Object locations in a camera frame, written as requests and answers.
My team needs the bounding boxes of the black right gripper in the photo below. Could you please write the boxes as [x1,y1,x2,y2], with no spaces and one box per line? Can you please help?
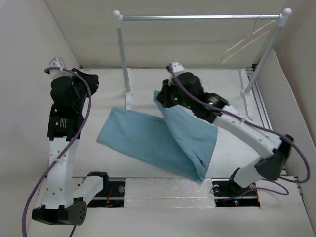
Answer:
[156,78,195,111]

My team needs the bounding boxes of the light blue trousers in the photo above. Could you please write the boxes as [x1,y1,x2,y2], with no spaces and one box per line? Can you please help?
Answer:
[96,91,218,182]

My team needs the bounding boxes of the cream plastic clothes hanger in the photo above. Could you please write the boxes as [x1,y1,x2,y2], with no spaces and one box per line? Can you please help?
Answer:
[220,20,277,64]

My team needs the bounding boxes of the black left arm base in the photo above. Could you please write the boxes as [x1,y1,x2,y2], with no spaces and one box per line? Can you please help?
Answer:
[87,179,126,208]

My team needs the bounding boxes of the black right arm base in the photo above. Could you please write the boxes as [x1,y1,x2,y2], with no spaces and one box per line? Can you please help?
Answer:
[210,178,260,207]

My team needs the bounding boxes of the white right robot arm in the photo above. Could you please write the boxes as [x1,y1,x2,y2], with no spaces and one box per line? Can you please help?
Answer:
[154,72,293,195]

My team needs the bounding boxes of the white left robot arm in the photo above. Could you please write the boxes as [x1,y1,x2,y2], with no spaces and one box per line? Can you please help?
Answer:
[32,67,110,226]

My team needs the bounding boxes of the white metal clothes rack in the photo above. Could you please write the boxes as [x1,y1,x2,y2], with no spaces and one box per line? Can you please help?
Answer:
[113,8,292,119]

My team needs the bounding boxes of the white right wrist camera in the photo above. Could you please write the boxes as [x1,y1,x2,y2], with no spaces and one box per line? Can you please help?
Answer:
[166,62,185,76]

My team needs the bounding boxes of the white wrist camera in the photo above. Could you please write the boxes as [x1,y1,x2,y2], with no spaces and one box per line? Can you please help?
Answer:
[166,62,185,76]
[48,57,65,75]

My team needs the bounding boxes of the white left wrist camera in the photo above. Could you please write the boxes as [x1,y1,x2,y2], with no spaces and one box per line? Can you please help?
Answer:
[48,57,65,75]

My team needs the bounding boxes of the aluminium side rail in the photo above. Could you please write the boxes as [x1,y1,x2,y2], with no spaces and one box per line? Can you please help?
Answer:
[246,64,273,130]

